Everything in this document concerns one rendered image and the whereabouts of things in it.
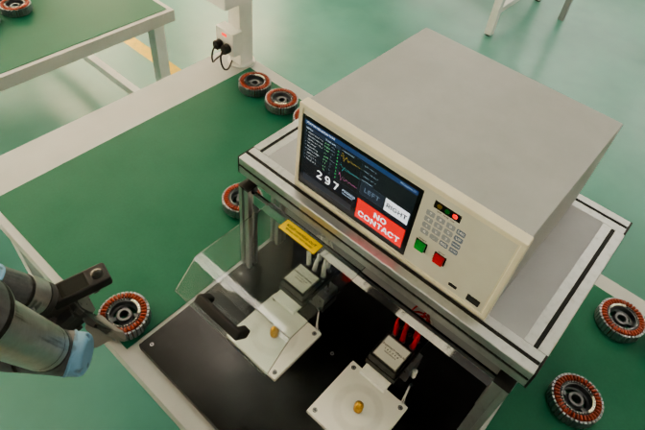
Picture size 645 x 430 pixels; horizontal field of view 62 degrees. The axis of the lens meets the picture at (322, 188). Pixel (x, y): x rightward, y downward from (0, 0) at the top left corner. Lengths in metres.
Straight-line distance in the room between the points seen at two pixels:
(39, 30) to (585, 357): 2.08
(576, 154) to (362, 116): 0.36
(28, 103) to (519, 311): 2.79
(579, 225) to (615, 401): 0.45
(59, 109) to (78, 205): 1.63
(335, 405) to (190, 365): 0.32
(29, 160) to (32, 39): 0.65
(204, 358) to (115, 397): 0.89
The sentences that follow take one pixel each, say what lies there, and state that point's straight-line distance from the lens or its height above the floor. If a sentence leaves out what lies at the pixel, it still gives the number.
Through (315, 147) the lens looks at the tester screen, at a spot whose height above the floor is 1.24.
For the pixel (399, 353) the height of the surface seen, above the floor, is 0.92.
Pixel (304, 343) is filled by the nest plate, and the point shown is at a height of 0.78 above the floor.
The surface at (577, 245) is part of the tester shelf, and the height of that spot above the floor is 1.11.
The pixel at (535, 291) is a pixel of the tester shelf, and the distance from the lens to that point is 1.03.
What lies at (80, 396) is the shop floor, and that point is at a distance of 2.14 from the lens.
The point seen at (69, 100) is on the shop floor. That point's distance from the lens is 3.24.
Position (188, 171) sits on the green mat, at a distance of 1.63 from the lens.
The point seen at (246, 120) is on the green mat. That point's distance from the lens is 1.79.
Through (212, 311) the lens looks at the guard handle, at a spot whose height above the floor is 1.06.
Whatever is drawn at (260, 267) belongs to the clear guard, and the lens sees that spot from 1.01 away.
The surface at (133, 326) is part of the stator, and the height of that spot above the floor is 0.78.
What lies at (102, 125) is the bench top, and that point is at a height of 0.75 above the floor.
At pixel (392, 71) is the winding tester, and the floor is 1.32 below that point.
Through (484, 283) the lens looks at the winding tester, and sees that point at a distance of 0.90.
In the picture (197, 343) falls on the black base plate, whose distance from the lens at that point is 1.27.
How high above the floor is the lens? 1.89
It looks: 46 degrees down
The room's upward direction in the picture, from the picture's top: 7 degrees clockwise
